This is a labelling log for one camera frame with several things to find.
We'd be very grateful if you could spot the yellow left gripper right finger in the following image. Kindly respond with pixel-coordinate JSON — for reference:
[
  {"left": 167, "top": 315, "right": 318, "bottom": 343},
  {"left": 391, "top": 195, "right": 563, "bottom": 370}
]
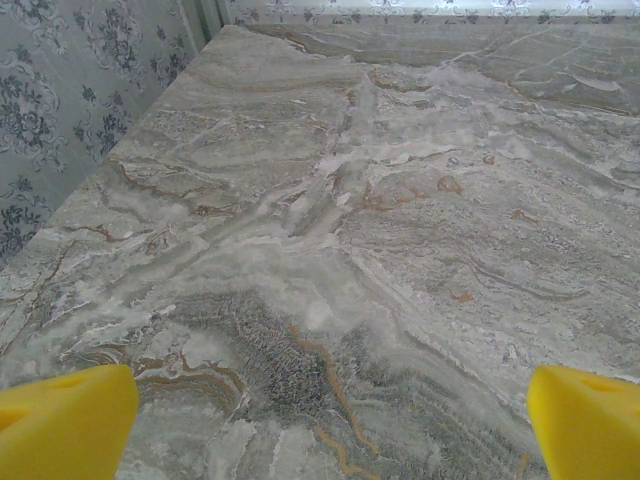
[{"left": 528, "top": 364, "right": 640, "bottom": 480}]

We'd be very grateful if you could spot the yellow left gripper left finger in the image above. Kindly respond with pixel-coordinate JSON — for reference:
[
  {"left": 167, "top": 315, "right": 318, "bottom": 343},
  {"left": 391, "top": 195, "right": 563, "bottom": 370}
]
[{"left": 0, "top": 363, "right": 140, "bottom": 480}]

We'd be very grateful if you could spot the aluminium frame corner post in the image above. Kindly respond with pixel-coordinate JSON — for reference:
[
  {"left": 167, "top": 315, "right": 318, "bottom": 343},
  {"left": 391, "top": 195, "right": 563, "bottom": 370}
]
[{"left": 177, "top": 0, "right": 226, "bottom": 56}]

